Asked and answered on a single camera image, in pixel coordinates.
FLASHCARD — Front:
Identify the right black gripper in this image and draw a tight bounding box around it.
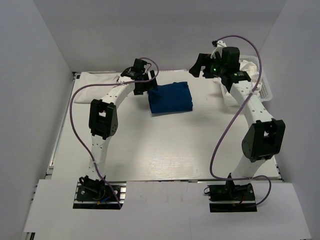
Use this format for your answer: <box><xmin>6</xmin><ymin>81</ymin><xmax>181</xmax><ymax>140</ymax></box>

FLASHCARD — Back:
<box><xmin>189</xmin><ymin>53</ymin><xmax>227</xmax><ymax>79</ymax></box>

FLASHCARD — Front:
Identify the blue t-shirt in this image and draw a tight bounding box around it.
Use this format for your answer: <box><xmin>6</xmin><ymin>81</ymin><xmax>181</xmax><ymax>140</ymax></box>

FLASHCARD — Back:
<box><xmin>147</xmin><ymin>81</ymin><xmax>193</xmax><ymax>115</ymax></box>

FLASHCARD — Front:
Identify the white t-shirt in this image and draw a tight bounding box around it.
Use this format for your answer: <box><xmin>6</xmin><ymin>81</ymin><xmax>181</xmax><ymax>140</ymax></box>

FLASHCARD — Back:
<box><xmin>73</xmin><ymin>72</ymin><xmax>121</xmax><ymax>105</ymax></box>
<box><xmin>212</xmin><ymin>55</ymin><xmax>259</xmax><ymax>106</ymax></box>

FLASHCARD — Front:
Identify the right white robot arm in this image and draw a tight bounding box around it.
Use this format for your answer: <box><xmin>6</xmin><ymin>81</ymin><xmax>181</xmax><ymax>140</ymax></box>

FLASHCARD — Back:
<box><xmin>189</xmin><ymin>46</ymin><xmax>286</xmax><ymax>200</ymax></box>

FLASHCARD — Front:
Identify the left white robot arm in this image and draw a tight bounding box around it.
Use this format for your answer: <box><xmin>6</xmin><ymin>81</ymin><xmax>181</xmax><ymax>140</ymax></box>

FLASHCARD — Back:
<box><xmin>81</xmin><ymin>57</ymin><xmax>158</xmax><ymax>200</ymax></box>

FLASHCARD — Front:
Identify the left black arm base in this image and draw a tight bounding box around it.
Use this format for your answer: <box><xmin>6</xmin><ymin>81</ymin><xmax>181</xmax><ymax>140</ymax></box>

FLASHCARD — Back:
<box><xmin>72</xmin><ymin>183</ymin><xmax>120</xmax><ymax>210</ymax></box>

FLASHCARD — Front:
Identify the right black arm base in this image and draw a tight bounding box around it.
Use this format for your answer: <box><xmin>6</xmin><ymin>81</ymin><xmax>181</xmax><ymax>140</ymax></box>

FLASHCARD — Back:
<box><xmin>203</xmin><ymin>183</ymin><xmax>257</xmax><ymax>213</ymax></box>

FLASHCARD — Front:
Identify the folded white t-shirt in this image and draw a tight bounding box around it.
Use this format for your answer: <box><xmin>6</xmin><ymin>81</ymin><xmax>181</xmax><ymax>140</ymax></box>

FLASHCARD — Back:
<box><xmin>73</xmin><ymin>72</ymin><xmax>121</xmax><ymax>105</ymax></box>

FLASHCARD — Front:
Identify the white plastic basket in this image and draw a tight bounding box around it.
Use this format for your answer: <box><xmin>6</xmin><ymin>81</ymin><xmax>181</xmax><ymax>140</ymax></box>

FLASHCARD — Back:
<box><xmin>223</xmin><ymin>70</ymin><xmax>273</xmax><ymax>108</ymax></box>

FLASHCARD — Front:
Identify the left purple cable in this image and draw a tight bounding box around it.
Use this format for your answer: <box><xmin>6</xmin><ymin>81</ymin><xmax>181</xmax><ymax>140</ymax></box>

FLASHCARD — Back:
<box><xmin>69</xmin><ymin>57</ymin><xmax>160</xmax><ymax>210</ymax></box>

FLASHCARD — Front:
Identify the purple cable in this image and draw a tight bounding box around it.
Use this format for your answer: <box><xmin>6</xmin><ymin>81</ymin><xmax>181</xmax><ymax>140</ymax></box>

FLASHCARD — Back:
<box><xmin>208</xmin><ymin>34</ymin><xmax>273</xmax><ymax>207</ymax></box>
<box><xmin>69</xmin><ymin>57</ymin><xmax>160</xmax><ymax>210</ymax></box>

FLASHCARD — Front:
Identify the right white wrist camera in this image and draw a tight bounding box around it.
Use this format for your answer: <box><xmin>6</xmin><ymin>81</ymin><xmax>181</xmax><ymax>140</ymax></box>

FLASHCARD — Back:
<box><xmin>210</xmin><ymin>40</ymin><xmax>227</xmax><ymax>59</ymax></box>

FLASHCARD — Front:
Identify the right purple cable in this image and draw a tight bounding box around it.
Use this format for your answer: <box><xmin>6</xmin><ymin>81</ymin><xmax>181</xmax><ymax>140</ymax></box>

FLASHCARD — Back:
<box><xmin>208</xmin><ymin>34</ymin><xmax>273</xmax><ymax>207</ymax></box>

